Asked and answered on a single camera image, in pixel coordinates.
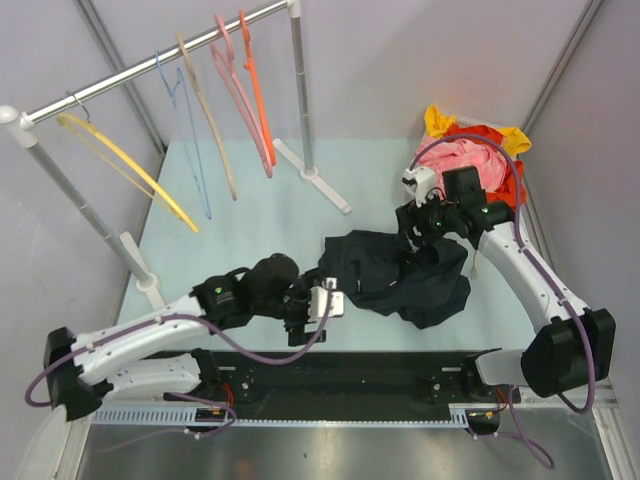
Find red orange garment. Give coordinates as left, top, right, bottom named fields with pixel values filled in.
left=446, top=123, right=532, bottom=208

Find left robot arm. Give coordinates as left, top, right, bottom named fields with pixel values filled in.
left=36, top=253, right=344, bottom=421

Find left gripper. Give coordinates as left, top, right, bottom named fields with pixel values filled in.
left=255, top=268, right=327, bottom=344

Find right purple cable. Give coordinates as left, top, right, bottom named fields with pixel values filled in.
left=407, top=133, right=599, bottom=414

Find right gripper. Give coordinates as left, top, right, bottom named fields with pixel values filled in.
left=395, top=186, right=460, bottom=253

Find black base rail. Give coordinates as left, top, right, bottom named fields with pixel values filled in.
left=163, top=348, right=521, bottom=421

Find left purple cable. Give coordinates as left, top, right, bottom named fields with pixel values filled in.
left=24, top=287, right=336, bottom=410

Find pink garment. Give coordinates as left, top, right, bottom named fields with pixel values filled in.
left=417, top=139, right=509, bottom=192

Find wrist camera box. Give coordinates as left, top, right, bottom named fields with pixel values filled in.
left=308, top=277, right=345, bottom=323
left=401, top=166, right=437, bottom=207

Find dark navy shorts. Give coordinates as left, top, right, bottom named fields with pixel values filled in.
left=318, top=230, right=471, bottom=330

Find white cable duct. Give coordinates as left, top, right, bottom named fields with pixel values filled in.
left=92, top=405, right=498, bottom=429

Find white laundry basket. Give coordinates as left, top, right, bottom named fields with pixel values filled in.
left=458, top=116, right=518, bottom=160

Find yellow garment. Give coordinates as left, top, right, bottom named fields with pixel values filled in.
left=424, top=105, right=532, bottom=156

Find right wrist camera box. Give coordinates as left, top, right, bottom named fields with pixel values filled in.
left=401, top=166, right=437, bottom=207

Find purple cable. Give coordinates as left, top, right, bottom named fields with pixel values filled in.
left=407, top=133, right=599, bottom=414
left=24, top=287, right=336, bottom=410

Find orange hanger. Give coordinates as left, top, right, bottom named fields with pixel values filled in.
left=239, top=10, right=277, bottom=167

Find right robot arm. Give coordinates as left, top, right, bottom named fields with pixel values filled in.
left=396, top=167, right=616, bottom=401

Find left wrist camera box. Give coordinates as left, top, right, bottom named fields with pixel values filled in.
left=308, top=277, right=345, bottom=323

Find beige hanger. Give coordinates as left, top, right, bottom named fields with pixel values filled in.
left=175, top=32, right=238, bottom=201

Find pink hanger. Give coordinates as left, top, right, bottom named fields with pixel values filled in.
left=209, top=14, right=273, bottom=179

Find blue wire hanger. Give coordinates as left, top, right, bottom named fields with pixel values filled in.
left=155, top=51, right=212, bottom=220

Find yellow hanger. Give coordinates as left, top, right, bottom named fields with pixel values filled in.
left=56, top=113, right=199, bottom=233

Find clothes rack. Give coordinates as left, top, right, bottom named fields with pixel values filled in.
left=0, top=0, right=353, bottom=311

